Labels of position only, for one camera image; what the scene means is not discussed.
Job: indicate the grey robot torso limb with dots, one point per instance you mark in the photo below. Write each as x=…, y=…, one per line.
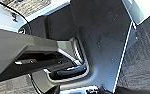
x=21, y=50

